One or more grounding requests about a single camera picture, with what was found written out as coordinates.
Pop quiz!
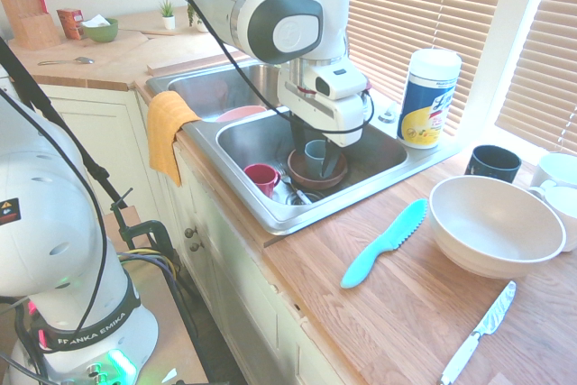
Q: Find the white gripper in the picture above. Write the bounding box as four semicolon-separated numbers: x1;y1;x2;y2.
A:
277;68;366;180

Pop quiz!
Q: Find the teal serrated plastic knife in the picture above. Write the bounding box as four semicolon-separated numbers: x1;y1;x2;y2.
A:
340;197;429;290

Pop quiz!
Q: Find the stainless steel double sink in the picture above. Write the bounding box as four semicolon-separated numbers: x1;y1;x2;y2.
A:
144;60;465;236

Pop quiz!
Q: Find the wooden knife block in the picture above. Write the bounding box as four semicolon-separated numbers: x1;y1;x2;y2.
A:
0;0;62;51

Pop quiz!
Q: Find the grey-blue cup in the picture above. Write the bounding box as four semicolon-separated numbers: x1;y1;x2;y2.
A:
304;139;330;178

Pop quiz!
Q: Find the brown ceramic bowl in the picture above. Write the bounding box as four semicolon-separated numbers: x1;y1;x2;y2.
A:
287;148;349;191

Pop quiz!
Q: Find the metal utensil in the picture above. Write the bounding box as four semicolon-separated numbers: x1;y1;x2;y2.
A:
274;168;313;205

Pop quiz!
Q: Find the red mug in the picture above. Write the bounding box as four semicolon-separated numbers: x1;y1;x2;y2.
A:
243;162;281;199

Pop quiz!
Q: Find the pink bowl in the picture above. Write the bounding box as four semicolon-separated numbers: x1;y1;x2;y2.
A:
215;105;268;124

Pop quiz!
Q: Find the Lysol wipes canister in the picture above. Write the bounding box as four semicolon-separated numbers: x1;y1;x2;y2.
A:
396;47;463;150

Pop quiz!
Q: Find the orange dish cloth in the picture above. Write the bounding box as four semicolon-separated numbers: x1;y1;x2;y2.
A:
146;90;203;188

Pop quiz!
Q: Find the cream kitchen cabinet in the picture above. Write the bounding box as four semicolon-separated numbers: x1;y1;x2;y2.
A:
0;82;362;385

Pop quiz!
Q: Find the trailing plant in white pot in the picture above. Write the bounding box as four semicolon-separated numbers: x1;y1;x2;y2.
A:
186;2;211;33

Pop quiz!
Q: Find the black mug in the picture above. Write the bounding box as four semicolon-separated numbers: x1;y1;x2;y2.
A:
463;144;523;185

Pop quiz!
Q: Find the green metal clamp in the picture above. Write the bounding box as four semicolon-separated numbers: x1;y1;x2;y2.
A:
110;186;178;269

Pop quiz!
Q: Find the large cream bowl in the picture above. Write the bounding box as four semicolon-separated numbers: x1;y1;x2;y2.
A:
427;175;567;280

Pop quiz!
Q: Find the small plant in white pot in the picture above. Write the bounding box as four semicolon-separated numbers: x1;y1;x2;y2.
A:
158;0;178;31

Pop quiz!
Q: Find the narrow wooden window blind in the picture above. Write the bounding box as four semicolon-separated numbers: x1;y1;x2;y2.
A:
494;0;577;155

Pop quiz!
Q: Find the green bowl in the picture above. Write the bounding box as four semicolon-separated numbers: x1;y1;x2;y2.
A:
83;18;120;43

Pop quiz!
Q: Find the white mug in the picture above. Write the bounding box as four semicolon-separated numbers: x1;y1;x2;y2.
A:
527;179;577;254
531;151;577;190

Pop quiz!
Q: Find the metal spoon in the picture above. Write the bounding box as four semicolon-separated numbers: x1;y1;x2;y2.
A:
37;56;96;67

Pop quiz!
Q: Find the white crumpled paper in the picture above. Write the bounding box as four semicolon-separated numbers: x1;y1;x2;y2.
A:
80;14;112;29

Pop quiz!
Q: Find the orange cardboard box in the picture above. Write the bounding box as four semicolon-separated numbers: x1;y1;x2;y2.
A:
56;8;86;41

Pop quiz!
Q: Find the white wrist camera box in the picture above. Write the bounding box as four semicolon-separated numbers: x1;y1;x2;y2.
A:
314;64;369;101

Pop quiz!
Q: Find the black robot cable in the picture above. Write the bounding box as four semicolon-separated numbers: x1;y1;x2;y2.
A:
151;0;297;121

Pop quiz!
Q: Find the yellow and blue cable bundle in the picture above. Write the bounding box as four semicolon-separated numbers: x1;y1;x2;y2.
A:
115;247;181;280

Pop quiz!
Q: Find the white-handled steel knife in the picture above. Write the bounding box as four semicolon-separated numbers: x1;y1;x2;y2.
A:
439;280;517;385

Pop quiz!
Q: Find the black strap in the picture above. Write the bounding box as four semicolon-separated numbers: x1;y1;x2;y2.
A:
0;35;213;385

